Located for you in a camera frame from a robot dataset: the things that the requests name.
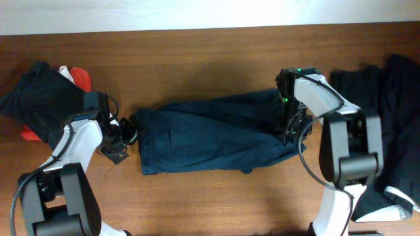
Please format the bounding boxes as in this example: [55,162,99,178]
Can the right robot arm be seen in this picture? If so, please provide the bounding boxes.
[276,68,384,236]

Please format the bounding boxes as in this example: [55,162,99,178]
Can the navy blue shorts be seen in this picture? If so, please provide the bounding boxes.
[130,89,306,175]

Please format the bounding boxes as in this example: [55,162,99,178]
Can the folded white garment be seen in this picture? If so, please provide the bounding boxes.
[58,66,75,84]

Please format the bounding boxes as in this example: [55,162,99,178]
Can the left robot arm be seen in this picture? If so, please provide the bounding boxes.
[9,92,139,236]

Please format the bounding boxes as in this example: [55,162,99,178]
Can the folded black garment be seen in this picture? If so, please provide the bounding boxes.
[1,62,85,149]

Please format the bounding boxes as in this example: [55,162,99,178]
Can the folded red garment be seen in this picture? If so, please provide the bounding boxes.
[20,67,91,141]

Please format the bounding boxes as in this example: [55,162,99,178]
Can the black garment with white band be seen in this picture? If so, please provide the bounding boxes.
[330,54,419,223]

